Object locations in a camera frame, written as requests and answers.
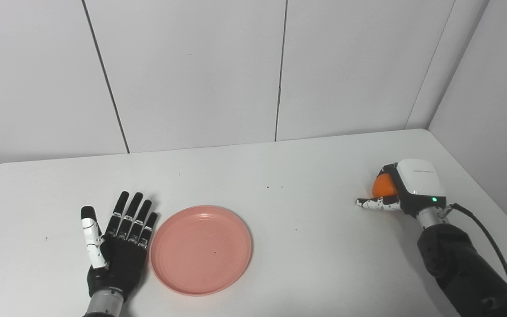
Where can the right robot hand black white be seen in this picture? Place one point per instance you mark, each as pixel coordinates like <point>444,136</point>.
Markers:
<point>416,185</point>

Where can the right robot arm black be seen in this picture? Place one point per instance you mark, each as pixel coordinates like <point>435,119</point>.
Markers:
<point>464,268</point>

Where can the pink round plate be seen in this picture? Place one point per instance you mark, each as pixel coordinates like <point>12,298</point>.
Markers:
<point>200,250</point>

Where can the orange fruit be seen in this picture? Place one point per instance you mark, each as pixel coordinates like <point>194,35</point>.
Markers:
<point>383,186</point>

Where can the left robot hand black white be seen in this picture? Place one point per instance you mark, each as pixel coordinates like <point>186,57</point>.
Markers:
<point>119,255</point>

